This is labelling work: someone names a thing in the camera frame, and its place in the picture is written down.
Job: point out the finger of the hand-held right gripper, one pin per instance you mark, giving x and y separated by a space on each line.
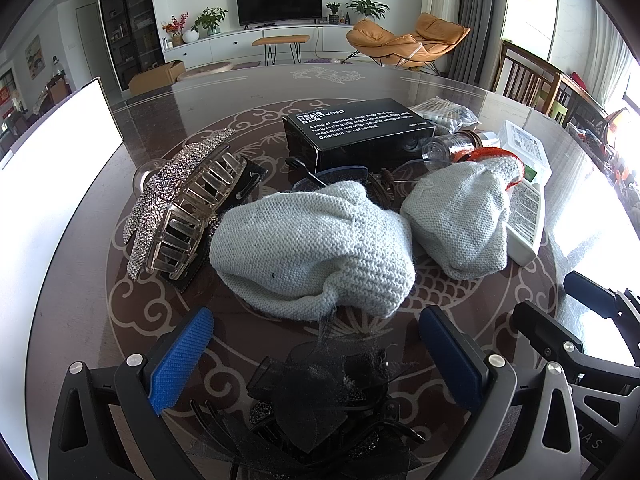
590 292
550 332

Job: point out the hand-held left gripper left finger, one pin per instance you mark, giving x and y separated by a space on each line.
180 360

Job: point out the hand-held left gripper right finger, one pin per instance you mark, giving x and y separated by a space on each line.
450 365

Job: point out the black mesh hair bow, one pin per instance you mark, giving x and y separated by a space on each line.
310 390

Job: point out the clear plastic floss box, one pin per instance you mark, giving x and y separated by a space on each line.
525 147

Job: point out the pale grey knit glove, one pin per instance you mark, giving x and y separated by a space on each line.
310 250

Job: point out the pile of assorted clutter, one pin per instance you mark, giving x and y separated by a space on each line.
615 160

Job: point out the pale knit glove orange cuff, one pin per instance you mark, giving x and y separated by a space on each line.
460 215

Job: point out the rhinestone claw hair clip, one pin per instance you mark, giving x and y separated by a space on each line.
165 185

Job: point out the wooden chair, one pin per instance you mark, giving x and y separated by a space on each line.
525 75
575 100

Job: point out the black hairpin card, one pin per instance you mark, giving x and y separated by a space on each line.
252 177

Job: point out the clear plastic bottle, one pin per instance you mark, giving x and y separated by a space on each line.
450 146

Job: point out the dark-framed eyeglasses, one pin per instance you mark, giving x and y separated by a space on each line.
345 172

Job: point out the clear plastic bag of swabs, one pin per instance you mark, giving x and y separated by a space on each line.
445 112

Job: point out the black printed box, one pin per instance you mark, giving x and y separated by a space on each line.
360 130

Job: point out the cardboard box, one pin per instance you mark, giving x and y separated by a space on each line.
155 77

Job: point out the round beige floor pad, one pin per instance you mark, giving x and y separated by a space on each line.
205 69

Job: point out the grey curtain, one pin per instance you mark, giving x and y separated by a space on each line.
470 10

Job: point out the white TV cabinet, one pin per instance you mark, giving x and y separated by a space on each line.
225 45

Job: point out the orange lounge chair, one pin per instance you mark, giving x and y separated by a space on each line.
390 40

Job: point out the white round vase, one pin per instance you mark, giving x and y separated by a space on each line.
190 36

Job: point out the red flower plant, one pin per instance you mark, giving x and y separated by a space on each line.
175 27

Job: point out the orange bench stool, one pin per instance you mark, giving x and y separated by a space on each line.
280 40

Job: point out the bushy green potted plant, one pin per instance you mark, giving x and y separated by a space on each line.
210 20

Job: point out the dark display cabinet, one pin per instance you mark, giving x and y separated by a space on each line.
130 20

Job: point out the broad-leaf potted plant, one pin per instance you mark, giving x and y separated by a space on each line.
367 7

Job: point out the black television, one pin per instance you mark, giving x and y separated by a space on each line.
277 2

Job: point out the small potted plant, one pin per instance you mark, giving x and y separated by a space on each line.
333 12

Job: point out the framed wall painting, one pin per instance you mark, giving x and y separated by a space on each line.
33 55

